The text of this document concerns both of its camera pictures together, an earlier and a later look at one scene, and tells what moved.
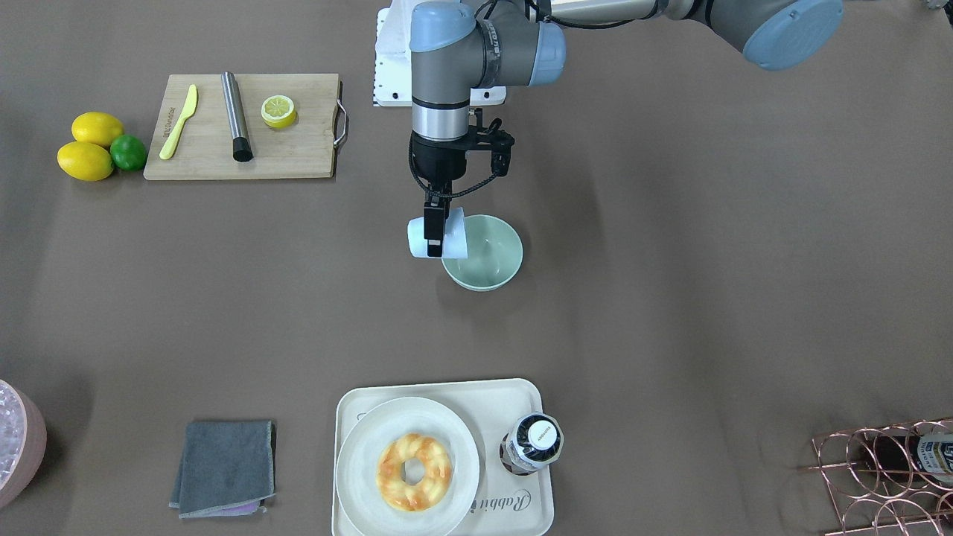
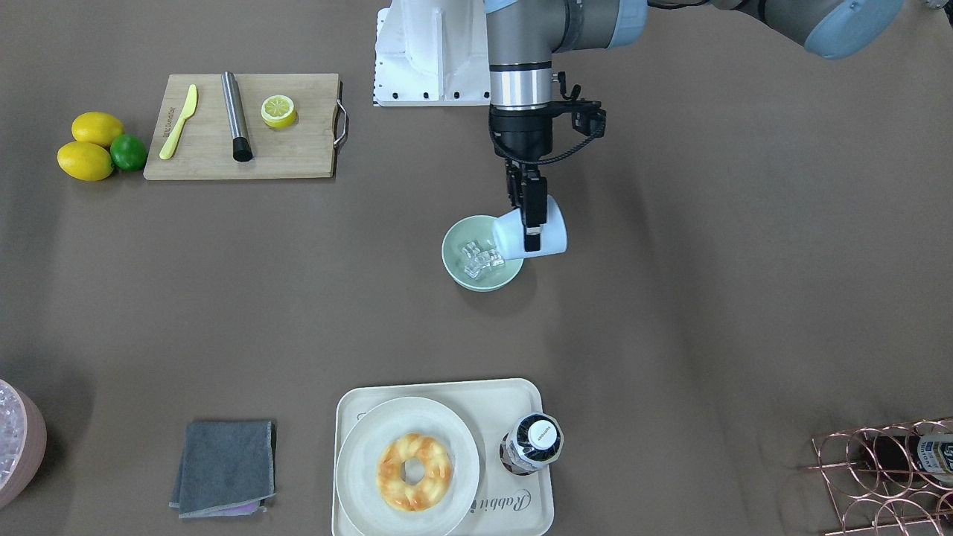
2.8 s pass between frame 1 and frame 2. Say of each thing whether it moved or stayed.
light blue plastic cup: moved
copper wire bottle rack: stayed
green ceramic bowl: stayed
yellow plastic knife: stayed
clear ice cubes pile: stayed
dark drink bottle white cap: stayed
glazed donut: stayed
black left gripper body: moved
